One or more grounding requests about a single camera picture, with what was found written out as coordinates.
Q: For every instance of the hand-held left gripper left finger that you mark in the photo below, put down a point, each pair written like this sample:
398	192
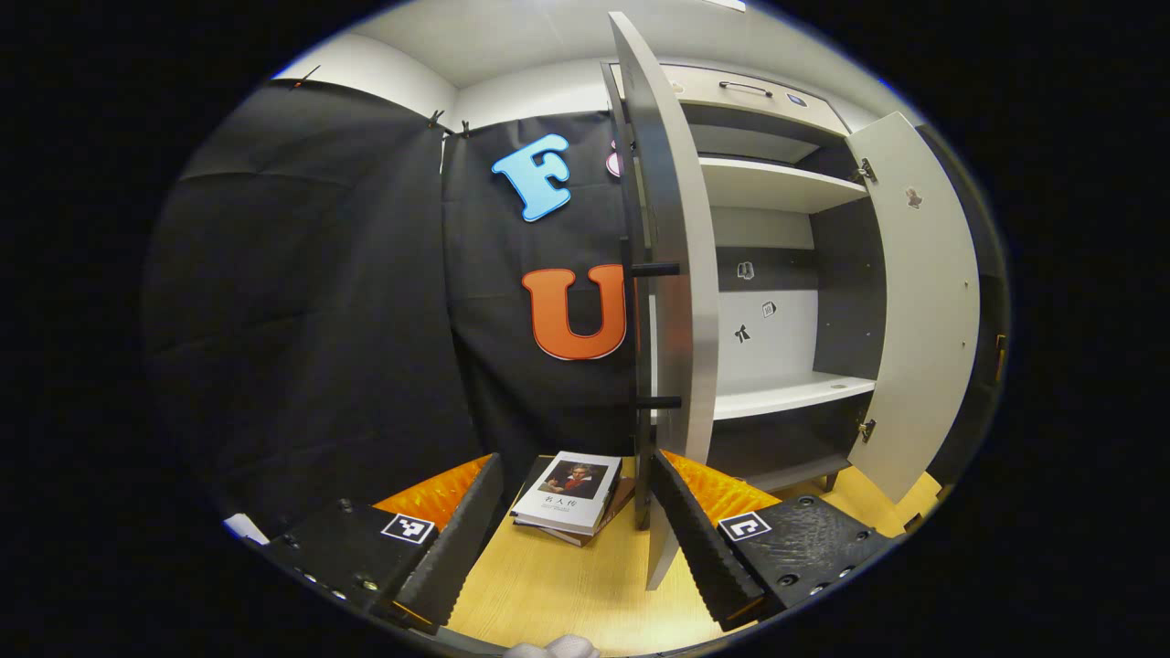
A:
462	544

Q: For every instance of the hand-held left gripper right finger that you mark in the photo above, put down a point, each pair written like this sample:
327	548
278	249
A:
699	548

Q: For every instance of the beige double-door shoe cabinet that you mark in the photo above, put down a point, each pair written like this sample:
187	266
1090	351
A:
845	292

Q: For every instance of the beige shoe cabinet door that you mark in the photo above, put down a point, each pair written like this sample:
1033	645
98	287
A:
686	228
923	320

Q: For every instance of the metal door hinge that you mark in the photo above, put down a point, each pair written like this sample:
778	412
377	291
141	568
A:
866	170
866	428

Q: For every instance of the brown book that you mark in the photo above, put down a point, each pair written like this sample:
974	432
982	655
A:
622	501

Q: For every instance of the white portrait cover book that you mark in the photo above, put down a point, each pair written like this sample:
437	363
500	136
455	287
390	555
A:
562	507

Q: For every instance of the white printed board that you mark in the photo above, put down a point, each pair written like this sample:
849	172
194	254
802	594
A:
245	528

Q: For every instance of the black backdrop cloth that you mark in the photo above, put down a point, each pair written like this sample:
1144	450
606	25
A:
320	302

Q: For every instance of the large ceiling light panel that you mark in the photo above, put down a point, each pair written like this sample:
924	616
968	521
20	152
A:
727	4

